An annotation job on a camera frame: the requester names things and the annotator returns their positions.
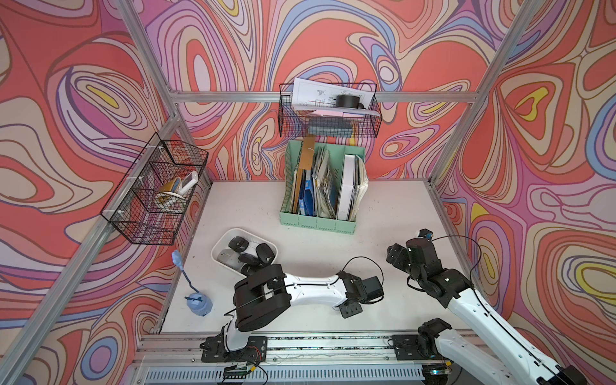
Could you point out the black wire basket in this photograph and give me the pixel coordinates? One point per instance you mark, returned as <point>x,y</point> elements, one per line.
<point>293,123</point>
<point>160,166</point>

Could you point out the brown folder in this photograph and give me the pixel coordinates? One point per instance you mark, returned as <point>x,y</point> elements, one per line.
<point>304,165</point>

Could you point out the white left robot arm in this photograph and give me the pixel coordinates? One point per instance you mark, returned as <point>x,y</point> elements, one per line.
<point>265,295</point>

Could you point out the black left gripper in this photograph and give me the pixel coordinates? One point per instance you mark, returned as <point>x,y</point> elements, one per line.
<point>354,311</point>

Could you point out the green file organizer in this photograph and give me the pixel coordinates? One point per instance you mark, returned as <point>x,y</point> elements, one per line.
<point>292,157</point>

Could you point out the black wire basket back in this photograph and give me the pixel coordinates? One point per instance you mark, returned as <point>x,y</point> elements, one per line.
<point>293,123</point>

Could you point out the grey mouse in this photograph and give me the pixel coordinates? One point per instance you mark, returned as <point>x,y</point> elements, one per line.
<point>230,258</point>

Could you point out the black wire basket left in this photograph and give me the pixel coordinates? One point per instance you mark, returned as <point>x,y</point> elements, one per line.
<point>160,166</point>

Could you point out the black mouse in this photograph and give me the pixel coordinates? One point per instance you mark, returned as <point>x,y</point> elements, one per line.
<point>249,259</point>
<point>265,254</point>
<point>248,270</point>
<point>239,244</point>

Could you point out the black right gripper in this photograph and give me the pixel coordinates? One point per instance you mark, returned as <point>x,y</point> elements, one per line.
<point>396,256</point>

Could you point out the blue booklet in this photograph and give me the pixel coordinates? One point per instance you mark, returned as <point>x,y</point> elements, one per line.
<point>306,204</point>

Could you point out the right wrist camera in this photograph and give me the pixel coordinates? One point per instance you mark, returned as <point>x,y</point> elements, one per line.
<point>426,233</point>

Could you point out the black tape roll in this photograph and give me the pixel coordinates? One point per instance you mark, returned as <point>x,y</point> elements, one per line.
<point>348,101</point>

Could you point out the black mouse front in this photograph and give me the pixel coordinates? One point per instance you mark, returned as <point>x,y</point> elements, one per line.
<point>249,259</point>

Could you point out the magazines stack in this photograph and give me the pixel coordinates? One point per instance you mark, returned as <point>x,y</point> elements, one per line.
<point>325,187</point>

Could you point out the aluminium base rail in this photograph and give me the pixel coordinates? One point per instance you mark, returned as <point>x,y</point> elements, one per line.
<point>322,358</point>

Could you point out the white paper sheets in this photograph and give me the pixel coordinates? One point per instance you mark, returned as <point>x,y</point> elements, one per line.
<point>308,95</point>

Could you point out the white binder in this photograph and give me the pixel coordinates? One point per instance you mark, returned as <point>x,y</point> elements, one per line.
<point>347,188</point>

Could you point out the white storage box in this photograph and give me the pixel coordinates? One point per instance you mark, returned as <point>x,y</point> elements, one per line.
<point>252,238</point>

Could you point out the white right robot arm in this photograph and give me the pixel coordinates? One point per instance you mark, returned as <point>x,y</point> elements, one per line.
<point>513,360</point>

